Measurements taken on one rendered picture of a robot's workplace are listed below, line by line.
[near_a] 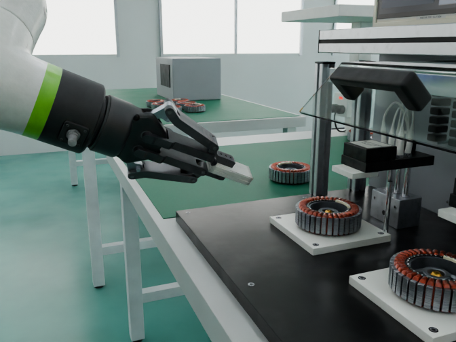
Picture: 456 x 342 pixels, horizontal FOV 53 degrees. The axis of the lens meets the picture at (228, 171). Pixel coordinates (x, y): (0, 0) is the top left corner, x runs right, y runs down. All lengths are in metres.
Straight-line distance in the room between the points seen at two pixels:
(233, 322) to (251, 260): 0.13
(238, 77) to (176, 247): 4.81
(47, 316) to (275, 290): 1.60
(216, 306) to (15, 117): 0.34
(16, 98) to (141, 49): 4.68
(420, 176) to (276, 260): 0.41
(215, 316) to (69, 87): 0.33
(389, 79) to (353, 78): 0.05
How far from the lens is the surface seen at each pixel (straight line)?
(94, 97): 0.57
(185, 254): 0.79
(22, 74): 0.56
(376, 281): 0.66
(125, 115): 0.59
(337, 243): 0.76
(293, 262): 0.71
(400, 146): 0.85
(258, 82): 5.67
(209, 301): 0.65
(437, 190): 0.98
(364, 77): 0.45
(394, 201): 0.87
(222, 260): 0.71
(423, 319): 0.60
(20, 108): 0.56
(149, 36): 5.23
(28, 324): 2.12
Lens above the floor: 1.08
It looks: 15 degrees down
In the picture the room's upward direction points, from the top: straight up
